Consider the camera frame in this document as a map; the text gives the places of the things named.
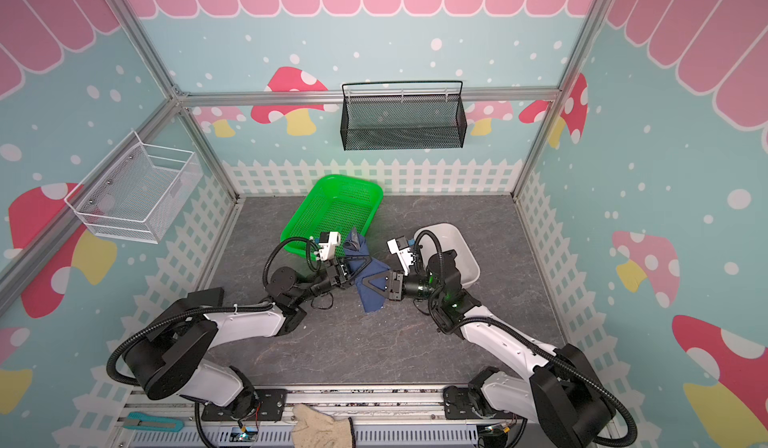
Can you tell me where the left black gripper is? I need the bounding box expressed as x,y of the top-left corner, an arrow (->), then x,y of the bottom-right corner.
293,257 -> 375,306

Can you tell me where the dark blue paper napkin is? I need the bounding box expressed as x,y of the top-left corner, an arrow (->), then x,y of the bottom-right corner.
342,228 -> 390,314

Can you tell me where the green plastic basket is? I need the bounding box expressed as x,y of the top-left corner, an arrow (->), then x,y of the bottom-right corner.
280,175 -> 384,241

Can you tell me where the white plastic tub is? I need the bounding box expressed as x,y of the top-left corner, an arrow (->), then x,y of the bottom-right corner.
414,223 -> 481,288

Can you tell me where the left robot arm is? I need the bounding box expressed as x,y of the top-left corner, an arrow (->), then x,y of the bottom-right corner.
106,255 -> 372,412

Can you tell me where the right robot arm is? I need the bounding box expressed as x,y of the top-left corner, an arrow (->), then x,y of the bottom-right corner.
350,247 -> 639,447

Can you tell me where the black flat pad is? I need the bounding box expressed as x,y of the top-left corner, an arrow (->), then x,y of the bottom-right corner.
186,287 -> 225,309

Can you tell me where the beige work glove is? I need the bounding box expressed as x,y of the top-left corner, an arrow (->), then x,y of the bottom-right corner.
292,404 -> 356,448

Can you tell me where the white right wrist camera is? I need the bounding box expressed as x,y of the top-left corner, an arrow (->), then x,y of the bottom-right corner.
387,236 -> 415,274

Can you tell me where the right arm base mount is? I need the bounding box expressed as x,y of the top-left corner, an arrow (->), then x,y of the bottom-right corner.
442,385 -> 517,420

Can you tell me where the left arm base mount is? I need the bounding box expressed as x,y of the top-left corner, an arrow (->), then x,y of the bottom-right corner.
201,388 -> 288,422

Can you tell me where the black mesh wall basket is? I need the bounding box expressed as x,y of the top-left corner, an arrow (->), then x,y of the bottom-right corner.
340,80 -> 468,151

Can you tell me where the white wire wall basket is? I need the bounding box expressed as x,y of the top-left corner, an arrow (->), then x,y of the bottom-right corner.
64,132 -> 203,244

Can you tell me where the teal handled tool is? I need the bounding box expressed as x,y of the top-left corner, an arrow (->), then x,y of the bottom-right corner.
122,412 -> 184,433

